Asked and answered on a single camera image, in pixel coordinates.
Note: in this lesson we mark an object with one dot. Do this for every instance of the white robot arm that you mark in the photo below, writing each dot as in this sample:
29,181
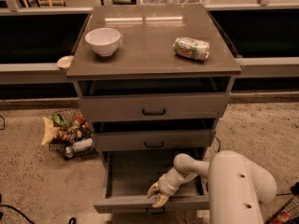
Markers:
236,186

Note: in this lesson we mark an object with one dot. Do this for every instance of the black wire basket right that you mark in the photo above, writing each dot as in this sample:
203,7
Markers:
291,207

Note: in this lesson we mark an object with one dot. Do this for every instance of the white plastic bottle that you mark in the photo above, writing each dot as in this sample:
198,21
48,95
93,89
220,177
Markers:
82,144

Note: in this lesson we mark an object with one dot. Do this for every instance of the green snack bag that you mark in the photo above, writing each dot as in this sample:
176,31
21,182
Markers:
57,118

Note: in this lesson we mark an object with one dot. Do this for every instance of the grey middle drawer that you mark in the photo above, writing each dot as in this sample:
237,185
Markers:
153,140

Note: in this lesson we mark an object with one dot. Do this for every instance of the grey drawer cabinet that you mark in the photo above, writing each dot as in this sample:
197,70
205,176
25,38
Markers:
145,62

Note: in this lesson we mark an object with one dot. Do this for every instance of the red can in basket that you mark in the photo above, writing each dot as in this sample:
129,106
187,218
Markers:
281,218

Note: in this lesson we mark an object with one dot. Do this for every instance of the grey top drawer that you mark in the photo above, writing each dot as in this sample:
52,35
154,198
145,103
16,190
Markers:
154,107

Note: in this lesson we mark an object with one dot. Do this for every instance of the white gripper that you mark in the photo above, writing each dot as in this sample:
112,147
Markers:
165,183

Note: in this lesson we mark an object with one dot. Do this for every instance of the red capped bottle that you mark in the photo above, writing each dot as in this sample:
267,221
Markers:
79,121

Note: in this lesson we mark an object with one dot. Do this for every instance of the grey bottom drawer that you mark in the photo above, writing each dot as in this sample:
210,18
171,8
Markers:
129,175

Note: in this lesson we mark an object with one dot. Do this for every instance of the black wire basket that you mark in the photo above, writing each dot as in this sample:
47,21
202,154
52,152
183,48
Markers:
66,137
291,207

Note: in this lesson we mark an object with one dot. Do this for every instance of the grey drawer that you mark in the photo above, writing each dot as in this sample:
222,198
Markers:
154,107
129,175
153,140

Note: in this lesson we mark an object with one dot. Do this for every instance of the yellow chip bag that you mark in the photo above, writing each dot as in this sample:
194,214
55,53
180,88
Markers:
50,132

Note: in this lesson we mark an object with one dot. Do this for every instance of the green white soda can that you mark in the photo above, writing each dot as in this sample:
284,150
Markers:
191,48

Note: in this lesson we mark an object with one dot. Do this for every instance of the grey metal railing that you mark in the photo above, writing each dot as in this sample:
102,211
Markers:
51,73

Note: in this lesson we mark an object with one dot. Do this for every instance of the white ceramic bowl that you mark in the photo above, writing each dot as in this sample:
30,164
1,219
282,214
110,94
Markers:
103,41

